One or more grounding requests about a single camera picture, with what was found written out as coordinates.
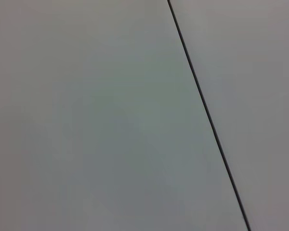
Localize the black wall panel joint strip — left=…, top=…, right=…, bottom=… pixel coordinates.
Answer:
left=167, top=0, right=252, bottom=231

